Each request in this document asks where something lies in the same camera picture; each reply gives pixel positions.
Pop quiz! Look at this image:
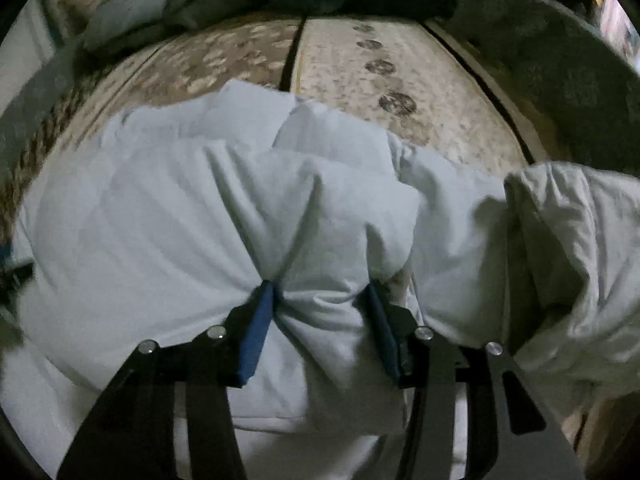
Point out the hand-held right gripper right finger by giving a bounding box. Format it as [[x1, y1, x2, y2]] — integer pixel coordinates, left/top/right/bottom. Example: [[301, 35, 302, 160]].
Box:
[[357, 282, 586, 480]]

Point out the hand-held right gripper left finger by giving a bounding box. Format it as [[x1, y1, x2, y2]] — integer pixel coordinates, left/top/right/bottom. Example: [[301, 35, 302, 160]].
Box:
[[56, 280, 278, 480]]

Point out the white puffy jacket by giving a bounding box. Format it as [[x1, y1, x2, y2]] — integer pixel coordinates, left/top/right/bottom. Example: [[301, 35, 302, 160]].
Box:
[[10, 79, 640, 480]]

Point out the beige floral patterned rug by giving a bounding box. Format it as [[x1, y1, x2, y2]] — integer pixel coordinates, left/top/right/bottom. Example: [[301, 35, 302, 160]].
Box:
[[0, 15, 306, 246]]

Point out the grey flower-patterned cushion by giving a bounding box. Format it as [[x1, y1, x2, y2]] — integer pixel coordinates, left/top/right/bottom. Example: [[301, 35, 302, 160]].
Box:
[[0, 45, 86, 171], [442, 0, 640, 181]]

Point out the grey-blue quilted garment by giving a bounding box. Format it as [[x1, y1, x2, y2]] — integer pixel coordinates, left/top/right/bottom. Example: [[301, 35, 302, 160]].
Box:
[[82, 0, 273, 56]]

